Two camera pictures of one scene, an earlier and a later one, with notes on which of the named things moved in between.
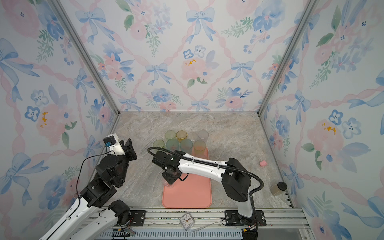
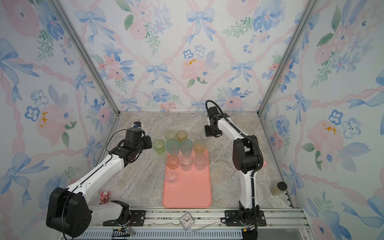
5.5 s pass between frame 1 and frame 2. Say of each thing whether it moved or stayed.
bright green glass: stayed
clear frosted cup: stayed
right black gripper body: moved
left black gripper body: moved
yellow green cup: stayed
